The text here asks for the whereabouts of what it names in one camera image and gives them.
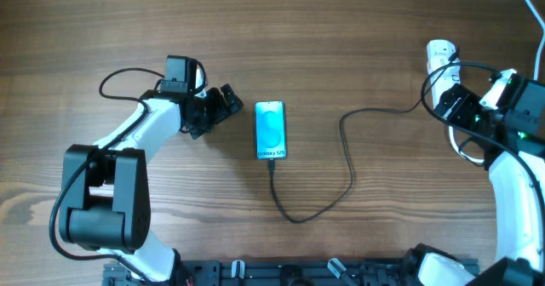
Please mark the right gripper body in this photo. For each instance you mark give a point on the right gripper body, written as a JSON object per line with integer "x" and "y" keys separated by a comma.
{"x": 467, "y": 112}

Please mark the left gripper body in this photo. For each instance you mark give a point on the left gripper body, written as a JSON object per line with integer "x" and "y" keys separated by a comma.
{"x": 207, "y": 111}

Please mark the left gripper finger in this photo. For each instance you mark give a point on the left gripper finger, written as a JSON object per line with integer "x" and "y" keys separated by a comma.
{"x": 227, "y": 91}
{"x": 235, "y": 105}

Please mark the Galaxy S25 smartphone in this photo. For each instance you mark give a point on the Galaxy S25 smartphone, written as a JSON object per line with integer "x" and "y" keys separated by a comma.
{"x": 270, "y": 128}

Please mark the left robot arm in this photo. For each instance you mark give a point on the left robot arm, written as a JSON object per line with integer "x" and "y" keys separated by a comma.
{"x": 103, "y": 210}

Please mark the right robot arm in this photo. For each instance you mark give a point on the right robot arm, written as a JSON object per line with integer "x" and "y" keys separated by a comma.
{"x": 508, "y": 124}

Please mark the white USB charger plug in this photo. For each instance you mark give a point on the white USB charger plug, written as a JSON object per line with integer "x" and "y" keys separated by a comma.
{"x": 436, "y": 63}

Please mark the white power strip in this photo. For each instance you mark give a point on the white power strip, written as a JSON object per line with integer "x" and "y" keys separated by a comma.
{"x": 441, "y": 52}

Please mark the black aluminium base frame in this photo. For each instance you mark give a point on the black aluminium base frame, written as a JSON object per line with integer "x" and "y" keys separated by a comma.
{"x": 367, "y": 272}

